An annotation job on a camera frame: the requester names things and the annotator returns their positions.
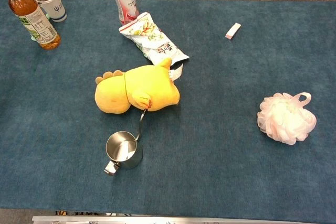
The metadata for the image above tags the pink white eraser block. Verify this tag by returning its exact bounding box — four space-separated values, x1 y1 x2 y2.
225 23 242 40

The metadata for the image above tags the amber tea bottle green label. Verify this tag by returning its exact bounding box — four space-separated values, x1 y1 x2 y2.
2 0 61 50

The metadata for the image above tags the yellow plush duck toy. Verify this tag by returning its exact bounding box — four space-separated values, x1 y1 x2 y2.
94 57 184 115

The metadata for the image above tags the blue felt table cloth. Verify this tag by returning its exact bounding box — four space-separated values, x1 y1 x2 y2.
0 0 336 218

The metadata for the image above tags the white paper cup blue logo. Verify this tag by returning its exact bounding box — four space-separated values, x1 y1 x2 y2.
36 0 67 23

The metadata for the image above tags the steel long-spout pitcher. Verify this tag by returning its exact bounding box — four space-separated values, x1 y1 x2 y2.
103 108 149 176

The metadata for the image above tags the pink mesh bath pouf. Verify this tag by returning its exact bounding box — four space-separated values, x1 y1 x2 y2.
257 92 318 146

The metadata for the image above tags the green white snack bag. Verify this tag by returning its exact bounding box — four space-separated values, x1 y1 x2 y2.
118 12 190 66

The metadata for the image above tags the aluminium frame rail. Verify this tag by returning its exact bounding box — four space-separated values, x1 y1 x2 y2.
31 215 336 224

